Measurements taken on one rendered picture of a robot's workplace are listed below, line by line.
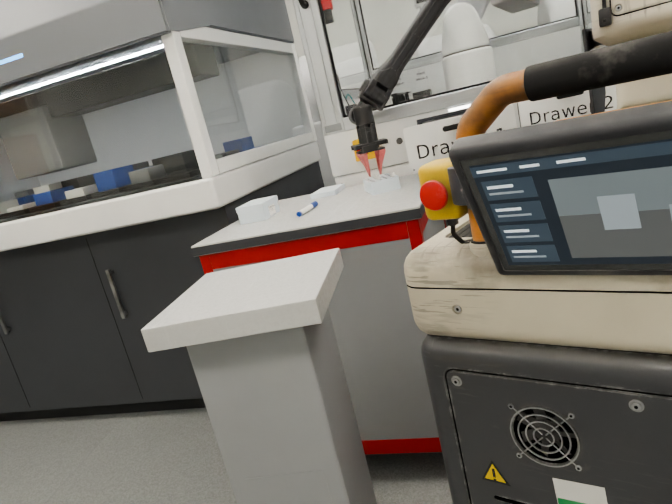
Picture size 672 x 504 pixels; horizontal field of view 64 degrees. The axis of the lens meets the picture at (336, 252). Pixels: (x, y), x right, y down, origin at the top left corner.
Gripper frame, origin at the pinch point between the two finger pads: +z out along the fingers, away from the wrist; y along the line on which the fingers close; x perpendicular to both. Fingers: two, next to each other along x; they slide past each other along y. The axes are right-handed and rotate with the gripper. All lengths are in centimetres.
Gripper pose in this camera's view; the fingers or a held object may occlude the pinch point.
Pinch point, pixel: (374, 172)
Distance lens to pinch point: 163.2
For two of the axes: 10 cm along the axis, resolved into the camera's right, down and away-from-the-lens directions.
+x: 1.6, 2.2, -9.6
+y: -9.6, 2.4, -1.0
